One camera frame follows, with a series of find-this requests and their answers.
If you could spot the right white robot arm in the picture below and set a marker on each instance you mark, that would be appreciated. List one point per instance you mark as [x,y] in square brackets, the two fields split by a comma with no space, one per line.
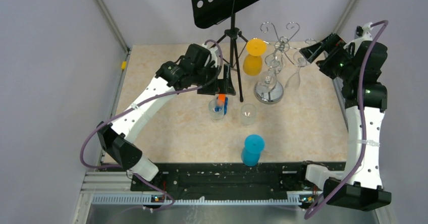
[358,64]

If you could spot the yellow clamp left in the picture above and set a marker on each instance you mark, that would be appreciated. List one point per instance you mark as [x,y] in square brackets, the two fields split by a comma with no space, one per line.
[123,65]

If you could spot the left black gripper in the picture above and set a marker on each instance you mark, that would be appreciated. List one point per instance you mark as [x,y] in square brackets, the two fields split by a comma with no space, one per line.
[224,86]

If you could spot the silver wire glass rack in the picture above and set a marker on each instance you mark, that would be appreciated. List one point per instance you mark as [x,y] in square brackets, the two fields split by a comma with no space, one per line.
[281,47]

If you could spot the blue plastic wine glass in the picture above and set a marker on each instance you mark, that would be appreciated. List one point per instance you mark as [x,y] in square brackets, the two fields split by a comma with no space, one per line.
[253,147]

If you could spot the black music stand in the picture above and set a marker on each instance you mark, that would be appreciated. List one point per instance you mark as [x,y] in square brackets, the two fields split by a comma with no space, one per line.
[207,13]

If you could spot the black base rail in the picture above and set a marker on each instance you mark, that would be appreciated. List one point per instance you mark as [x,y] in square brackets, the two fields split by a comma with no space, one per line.
[231,181]

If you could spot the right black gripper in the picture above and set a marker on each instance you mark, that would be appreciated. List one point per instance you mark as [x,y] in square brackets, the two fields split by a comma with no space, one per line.
[330,43]

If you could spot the clear wine glass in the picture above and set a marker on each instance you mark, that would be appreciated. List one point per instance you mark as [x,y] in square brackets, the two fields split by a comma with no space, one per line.
[268,79]

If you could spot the orange plastic wine glass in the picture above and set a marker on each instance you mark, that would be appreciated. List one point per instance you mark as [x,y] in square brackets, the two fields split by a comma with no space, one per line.
[252,65]

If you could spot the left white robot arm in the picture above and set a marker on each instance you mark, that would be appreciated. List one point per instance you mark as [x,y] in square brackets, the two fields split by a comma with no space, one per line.
[200,69]

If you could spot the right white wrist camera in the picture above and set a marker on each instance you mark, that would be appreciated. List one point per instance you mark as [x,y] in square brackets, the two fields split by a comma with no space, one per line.
[362,33]

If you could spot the clear glass with clips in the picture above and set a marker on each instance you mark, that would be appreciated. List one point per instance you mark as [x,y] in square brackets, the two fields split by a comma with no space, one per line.
[215,109]

